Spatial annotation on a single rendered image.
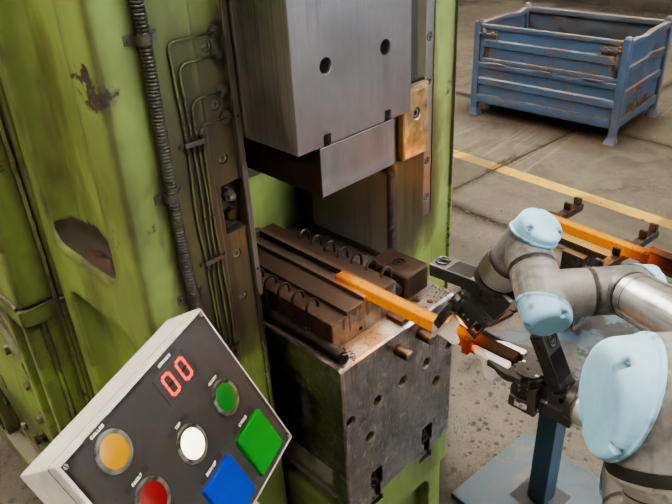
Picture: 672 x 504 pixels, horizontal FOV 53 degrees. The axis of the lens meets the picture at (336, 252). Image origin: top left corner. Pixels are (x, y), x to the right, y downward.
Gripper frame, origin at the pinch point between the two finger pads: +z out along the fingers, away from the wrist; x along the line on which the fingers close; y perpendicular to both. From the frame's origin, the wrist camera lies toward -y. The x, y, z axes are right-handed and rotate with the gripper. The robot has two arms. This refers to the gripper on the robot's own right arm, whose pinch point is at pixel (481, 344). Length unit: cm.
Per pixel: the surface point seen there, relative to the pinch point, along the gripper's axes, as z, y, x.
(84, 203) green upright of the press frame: 72, -22, -38
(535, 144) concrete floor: 167, 100, 318
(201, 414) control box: 14, -10, -51
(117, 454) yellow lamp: 11, -16, -66
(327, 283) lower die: 38.4, 1.1, -3.0
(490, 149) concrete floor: 186, 100, 291
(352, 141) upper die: 27.3, -35.2, -4.1
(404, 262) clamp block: 32.8, 2.8, 16.8
